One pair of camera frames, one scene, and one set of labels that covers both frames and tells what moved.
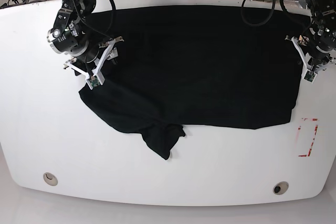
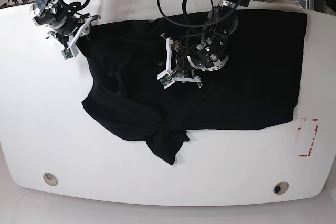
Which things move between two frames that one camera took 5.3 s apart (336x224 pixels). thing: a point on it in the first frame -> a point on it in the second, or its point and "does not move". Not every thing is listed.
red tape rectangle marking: x=310 y=147 does not move
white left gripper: x=97 y=78 -> x=71 y=44
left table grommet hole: x=50 y=179 does not move
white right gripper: x=310 y=72 -> x=168 y=72
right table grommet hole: x=281 y=188 does not move
